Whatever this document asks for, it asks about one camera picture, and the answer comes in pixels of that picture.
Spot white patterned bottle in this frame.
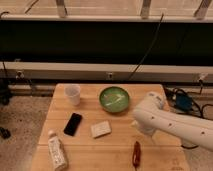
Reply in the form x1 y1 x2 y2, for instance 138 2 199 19
48 130 68 171

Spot translucent plastic cup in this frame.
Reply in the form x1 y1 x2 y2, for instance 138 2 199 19
64 84 81 106

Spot green bowl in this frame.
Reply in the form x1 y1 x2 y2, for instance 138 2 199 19
99 86 130 113

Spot black object at left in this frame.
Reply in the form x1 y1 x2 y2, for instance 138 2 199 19
0 127 11 139

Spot black smartphone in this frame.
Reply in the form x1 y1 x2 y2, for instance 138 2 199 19
64 113 82 136

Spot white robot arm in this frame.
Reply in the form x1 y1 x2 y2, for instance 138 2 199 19
133 91 213 151

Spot blue power adapter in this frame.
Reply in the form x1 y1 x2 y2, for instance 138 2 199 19
175 94 192 111

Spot wall outlet box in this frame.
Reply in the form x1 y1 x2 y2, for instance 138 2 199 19
107 72 113 80

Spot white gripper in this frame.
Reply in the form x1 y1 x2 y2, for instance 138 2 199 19
131 120 156 136

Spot black hanging cable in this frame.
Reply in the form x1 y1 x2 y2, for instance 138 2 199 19
128 13 165 81

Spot black floor cables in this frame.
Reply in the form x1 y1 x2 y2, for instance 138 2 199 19
164 87 213 150

